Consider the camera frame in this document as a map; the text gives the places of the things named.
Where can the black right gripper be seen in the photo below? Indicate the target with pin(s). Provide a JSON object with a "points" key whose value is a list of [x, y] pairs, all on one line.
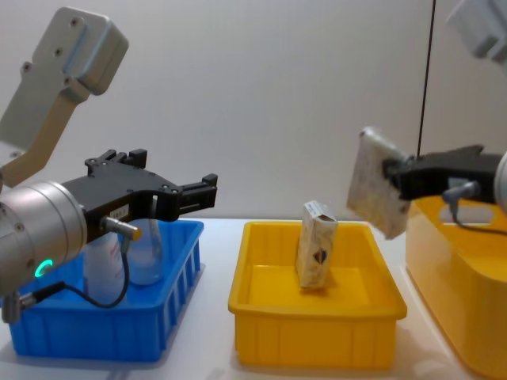
{"points": [[447, 172]]}

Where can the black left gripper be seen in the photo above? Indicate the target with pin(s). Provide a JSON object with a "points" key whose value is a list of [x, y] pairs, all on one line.
{"points": [[126, 194]]}

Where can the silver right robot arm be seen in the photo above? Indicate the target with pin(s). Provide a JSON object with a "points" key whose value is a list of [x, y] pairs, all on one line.
{"points": [[481, 27]]}

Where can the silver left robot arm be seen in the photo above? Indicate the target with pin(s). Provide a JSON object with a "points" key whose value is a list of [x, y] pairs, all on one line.
{"points": [[39, 233]]}

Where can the clear plastic bottle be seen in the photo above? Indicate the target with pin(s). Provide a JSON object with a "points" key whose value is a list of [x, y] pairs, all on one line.
{"points": [[146, 257]]}

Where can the cream patterned carton box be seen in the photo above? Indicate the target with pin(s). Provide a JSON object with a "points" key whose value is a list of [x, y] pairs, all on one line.
{"points": [[315, 249]]}

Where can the clear bottle with red print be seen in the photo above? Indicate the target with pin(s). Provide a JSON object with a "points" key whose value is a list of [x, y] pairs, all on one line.
{"points": [[101, 273]]}

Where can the tall yellow plastic bin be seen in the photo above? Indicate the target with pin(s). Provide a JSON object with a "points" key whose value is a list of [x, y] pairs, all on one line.
{"points": [[467, 285]]}

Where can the blue plastic bin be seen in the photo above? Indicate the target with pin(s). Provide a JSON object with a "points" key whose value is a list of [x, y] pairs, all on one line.
{"points": [[99, 336]]}

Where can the shallow yellow plastic bin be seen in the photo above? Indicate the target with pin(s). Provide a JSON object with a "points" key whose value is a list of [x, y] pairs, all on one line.
{"points": [[317, 336]]}

